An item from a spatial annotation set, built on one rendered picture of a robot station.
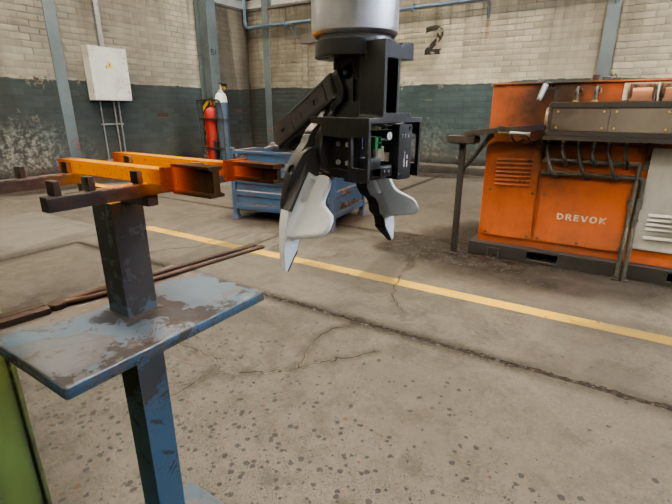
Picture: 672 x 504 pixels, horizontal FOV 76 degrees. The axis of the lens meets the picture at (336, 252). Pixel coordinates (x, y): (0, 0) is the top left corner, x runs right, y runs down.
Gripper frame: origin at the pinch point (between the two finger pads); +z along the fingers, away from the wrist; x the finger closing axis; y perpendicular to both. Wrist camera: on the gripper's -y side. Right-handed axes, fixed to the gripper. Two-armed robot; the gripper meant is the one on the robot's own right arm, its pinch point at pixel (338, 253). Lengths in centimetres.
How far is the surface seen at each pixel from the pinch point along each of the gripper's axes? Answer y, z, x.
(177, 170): -31.7, -5.8, -2.7
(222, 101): -650, -26, 352
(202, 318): -36.5, 21.4, 0.8
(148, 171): -37.0, -5.4, -5.0
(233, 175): -33.9, -3.8, 7.8
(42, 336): -49, 21, -22
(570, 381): -15, 93, 147
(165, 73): -762, -73, 308
